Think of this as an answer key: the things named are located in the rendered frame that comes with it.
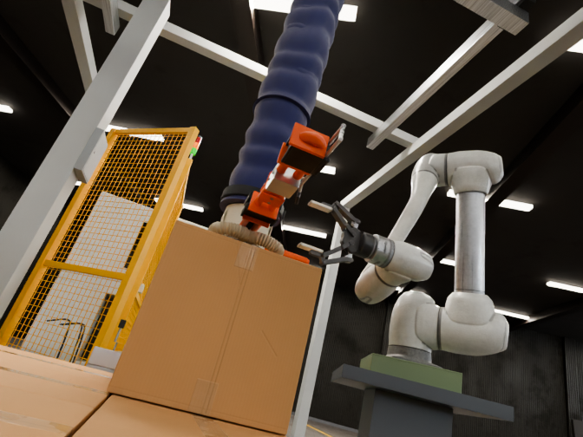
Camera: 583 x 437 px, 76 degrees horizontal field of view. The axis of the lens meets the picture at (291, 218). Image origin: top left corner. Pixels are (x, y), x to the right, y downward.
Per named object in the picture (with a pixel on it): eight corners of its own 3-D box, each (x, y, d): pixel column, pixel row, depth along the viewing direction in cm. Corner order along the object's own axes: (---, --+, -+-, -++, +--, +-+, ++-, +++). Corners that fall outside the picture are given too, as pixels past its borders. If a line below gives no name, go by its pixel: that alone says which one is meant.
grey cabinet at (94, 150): (79, 181, 233) (100, 142, 245) (88, 184, 234) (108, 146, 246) (72, 167, 215) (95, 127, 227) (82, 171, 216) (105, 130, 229)
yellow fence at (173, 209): (87, 419, 319) (176, 205, 403) (98, 421, 321) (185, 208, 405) (54, 451, 215) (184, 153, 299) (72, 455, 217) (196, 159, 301)
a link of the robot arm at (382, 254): (392, 264, 107) (374, 257, 106) (376, 270, 115) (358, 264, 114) (396, 235, 111) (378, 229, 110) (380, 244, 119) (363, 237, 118)
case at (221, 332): (130, 377, 130) (173, 269, 146) (239, 405, 137) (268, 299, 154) (105, 391, 76) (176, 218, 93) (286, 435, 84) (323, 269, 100)
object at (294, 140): (276, 162, 77) (282, 143, 79) (308, 175, 79) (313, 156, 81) (289, 142, 70) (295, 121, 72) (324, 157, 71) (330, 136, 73)
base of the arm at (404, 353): (417, 372, 149) (418, 357, 151) (443, 371, 128) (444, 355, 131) (373, 361, 149) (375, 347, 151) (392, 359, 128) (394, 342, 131)
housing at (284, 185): (264, 189, 89) (268, 173, 91) (290, 199, 90) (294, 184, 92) (271, 177, 82) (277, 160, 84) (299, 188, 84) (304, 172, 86)
